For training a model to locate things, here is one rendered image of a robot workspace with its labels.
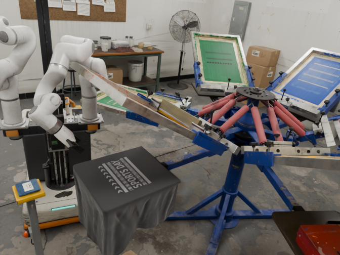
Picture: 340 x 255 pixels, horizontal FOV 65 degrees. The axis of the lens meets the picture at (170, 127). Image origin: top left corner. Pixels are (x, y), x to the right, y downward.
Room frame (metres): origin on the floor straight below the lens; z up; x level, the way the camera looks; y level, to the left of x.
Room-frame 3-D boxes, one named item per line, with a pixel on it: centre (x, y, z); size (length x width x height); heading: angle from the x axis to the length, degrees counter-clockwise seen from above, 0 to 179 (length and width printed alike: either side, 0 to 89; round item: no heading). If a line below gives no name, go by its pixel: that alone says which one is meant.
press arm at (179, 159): (1.60, -0.15, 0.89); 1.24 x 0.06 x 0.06; 130
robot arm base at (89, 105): (1.59, 0.54, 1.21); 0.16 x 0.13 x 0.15; 24
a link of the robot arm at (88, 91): (1.57, 0.52, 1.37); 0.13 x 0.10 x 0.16; 86
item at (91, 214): (1.13, 0.40, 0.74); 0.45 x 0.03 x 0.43; 40
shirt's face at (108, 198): (1.28, 0.23, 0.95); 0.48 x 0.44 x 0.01; 130
